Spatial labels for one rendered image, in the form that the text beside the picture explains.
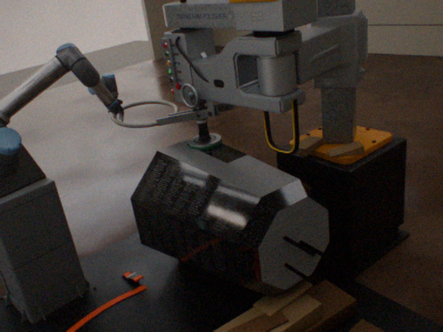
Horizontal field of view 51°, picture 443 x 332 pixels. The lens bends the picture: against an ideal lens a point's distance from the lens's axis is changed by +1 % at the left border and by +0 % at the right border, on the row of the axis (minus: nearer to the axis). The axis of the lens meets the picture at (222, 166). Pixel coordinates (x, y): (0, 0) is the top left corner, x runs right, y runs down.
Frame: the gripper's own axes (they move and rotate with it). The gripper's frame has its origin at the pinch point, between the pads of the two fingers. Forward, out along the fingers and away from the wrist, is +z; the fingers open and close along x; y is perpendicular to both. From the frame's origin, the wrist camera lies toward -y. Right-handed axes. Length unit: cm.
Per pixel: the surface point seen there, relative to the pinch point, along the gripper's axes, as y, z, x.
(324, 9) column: 10, -78, 152
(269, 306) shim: 110, 55, 136
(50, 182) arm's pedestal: 89, 3, -1
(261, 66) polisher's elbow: 70, -64, 128
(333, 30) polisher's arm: 24, -70, 158
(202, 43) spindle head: 33, -65, 85
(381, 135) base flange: 1, 3, 188
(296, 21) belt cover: 72, -85, 146
